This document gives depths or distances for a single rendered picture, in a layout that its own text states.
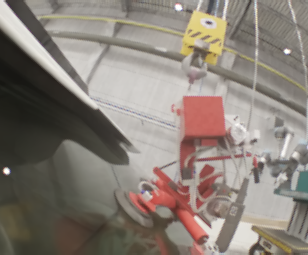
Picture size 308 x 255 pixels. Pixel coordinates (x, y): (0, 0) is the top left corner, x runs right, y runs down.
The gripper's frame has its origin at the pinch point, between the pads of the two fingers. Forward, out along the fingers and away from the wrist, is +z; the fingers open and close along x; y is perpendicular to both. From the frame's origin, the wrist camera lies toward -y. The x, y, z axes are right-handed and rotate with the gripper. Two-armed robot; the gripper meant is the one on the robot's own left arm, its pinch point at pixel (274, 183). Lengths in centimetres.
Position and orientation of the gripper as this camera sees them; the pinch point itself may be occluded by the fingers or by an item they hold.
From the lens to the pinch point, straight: 122.1
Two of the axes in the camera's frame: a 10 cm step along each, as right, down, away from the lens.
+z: -6.5, 7.6, 0.4
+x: 5.3, 4.2, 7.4
